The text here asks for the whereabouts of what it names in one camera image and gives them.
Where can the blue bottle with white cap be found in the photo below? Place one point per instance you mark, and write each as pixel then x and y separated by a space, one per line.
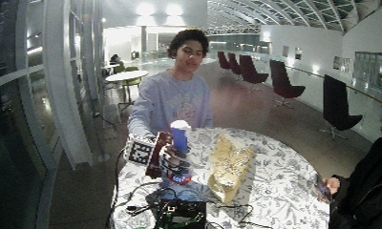
pixel 180 135

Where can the dark red glove board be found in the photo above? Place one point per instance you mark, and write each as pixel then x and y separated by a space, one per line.
pixel 157 156

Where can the white cube of black markers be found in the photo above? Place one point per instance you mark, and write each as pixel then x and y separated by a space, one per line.
pixel 139 151

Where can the golden crinkled bag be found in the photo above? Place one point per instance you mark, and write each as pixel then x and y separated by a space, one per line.
pixel 228 165

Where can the black electronics box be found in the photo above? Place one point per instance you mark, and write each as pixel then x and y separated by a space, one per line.
pixel 185 211

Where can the person in grey sweatshirt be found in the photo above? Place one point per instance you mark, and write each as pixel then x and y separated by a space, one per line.
pixel 169 98

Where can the floral white grey tablecloth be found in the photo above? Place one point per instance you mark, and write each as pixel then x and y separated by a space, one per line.
pixel 279 178

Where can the green chair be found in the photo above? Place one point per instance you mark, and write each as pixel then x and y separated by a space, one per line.
pixel 119 67
pixel 132 79

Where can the white round table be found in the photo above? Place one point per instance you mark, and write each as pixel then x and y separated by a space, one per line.
pixel 125 75

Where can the white slanted column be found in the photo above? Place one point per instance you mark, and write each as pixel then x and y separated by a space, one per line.
pixel 65 95

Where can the dark swivel chair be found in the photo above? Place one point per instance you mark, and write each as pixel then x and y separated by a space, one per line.
pixel 223 60
pixel 249 71
pixel 281 81
pixel 233 63
pixel 336 105

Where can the dark phone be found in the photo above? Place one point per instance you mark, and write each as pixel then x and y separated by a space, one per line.
pixel 321 189

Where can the wall picture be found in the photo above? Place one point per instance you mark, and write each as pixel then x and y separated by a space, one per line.
pixel 297 53
pixel 285 51
pixel 336 63

